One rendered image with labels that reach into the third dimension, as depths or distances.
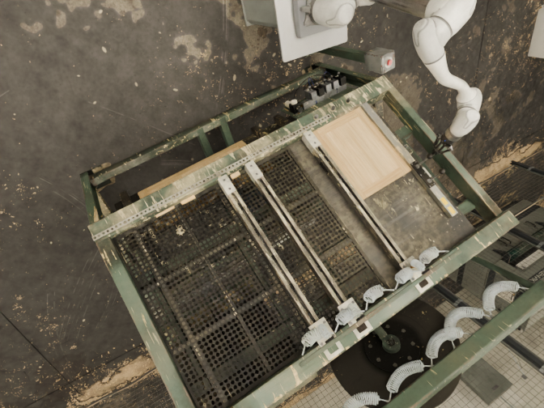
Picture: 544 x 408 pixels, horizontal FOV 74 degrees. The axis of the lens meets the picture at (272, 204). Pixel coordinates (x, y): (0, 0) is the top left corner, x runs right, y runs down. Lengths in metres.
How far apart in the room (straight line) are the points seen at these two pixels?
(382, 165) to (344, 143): 0.29
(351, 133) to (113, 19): 1.72
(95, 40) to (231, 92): 1.03
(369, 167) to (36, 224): 2.44
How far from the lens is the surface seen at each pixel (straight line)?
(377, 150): 2.53
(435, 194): 2.52
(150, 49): 2.88
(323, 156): 2.34
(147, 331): 2.09
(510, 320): 2.65
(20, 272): 3.44
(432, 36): 1.88
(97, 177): 2.87
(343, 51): 3.00
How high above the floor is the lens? 2.80
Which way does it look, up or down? 49 degrees down
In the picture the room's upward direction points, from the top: 133 degrees clockwise
